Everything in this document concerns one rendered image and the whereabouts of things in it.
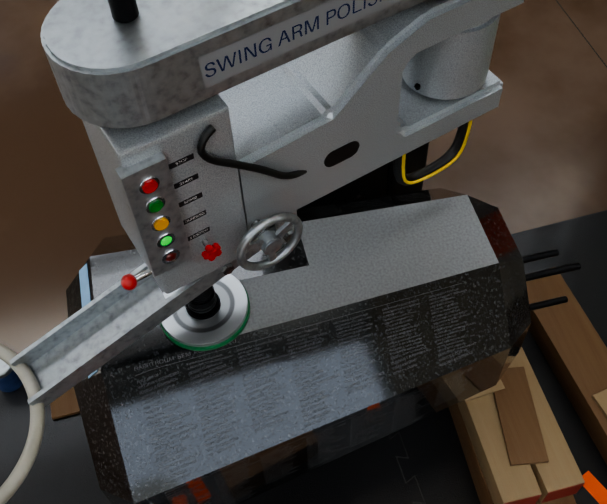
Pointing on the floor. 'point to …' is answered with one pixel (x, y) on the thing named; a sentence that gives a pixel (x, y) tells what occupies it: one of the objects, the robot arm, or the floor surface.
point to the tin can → (1, 374)
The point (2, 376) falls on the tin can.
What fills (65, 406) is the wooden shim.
